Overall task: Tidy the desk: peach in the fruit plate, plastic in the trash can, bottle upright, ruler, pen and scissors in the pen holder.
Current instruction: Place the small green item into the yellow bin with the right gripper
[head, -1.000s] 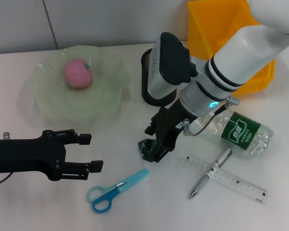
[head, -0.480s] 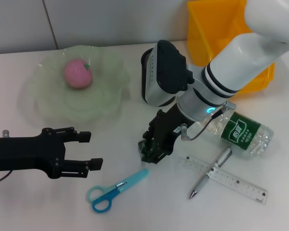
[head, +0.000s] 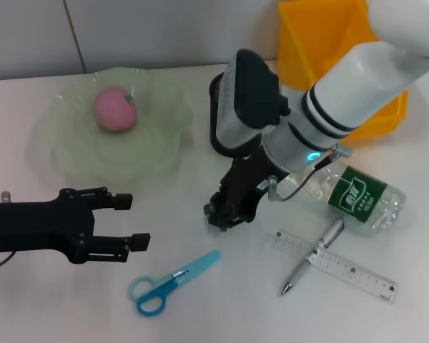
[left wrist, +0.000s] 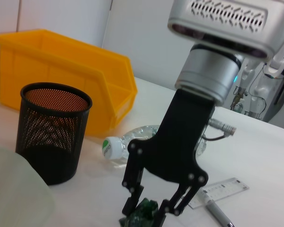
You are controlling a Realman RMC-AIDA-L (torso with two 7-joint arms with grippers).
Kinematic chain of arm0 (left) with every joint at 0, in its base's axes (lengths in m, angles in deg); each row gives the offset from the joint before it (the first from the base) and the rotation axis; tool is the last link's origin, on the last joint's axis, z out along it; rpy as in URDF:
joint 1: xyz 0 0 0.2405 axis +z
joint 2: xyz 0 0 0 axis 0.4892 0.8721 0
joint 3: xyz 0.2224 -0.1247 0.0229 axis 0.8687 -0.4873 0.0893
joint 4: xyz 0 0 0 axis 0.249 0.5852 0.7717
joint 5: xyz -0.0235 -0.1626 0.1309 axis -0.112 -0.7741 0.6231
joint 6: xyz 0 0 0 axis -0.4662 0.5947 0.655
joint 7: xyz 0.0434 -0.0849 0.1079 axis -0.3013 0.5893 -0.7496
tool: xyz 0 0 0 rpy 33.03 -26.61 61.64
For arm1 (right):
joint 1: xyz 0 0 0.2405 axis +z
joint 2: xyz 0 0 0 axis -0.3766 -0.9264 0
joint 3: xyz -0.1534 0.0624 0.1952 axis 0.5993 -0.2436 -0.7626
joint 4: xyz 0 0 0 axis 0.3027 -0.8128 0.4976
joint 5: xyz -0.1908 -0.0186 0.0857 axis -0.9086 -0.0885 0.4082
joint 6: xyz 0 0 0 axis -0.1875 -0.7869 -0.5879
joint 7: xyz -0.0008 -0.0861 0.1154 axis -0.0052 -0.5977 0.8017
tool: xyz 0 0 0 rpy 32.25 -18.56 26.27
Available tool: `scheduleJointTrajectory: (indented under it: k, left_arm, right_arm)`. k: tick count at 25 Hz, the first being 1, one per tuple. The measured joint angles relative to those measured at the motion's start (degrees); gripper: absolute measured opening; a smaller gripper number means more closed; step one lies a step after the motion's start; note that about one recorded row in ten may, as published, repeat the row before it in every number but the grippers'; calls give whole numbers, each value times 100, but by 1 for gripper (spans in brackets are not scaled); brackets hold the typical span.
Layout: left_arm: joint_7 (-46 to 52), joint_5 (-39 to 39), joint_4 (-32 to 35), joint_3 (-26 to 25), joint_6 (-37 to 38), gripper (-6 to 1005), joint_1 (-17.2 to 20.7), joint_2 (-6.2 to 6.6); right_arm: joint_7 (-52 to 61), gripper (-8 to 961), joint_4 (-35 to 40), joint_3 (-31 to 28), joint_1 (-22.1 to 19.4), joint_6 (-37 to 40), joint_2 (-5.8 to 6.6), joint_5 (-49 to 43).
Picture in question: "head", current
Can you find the blue scissors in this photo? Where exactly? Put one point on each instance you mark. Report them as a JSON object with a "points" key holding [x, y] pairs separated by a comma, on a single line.
{"points": [[171, 282]]}

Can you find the pink peach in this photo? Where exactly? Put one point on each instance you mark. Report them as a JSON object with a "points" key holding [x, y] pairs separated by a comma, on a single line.
{"points": [[116, 110]]}

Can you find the pale green fruit plate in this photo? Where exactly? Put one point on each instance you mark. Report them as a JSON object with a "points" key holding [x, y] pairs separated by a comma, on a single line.
{"points": [[128, 150]]}

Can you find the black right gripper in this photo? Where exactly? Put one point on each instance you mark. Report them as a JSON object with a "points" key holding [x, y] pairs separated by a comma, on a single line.
{"points": [[246, 178]]}

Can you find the silver ballpoint pen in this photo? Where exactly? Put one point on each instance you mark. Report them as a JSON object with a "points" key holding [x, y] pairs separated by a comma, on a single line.
{"points": [[300, 271]]}

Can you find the black mesh pen holder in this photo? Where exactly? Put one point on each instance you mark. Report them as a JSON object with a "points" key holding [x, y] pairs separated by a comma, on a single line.
{"points": [[213, 107]]}

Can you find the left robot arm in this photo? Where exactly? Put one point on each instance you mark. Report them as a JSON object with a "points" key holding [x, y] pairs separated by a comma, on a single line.
{"points": [[5, 197]]}

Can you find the yellow plastic bin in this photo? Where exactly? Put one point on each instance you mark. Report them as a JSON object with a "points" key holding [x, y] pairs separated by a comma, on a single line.
{"points": [[307, 46]]}

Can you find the transparent plastic ruler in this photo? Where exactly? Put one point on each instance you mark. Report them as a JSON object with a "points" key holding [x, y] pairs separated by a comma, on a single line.
{"points": [[364, 278]]}

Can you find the green plastic wrapper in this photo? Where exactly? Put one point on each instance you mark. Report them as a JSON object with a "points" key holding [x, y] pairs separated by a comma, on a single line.
{"points": [[214, 219]]}

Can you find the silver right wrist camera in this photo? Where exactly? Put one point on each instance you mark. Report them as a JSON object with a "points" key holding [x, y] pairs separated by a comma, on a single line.
{"points": [[250, 96]]}

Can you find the clear water bottle green label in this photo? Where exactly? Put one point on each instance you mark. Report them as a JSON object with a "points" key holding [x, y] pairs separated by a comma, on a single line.
{"points": [[357, 196]]}

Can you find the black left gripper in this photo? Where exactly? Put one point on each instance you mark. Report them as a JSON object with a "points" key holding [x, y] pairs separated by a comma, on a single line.
{"points": [[39, 225]]}

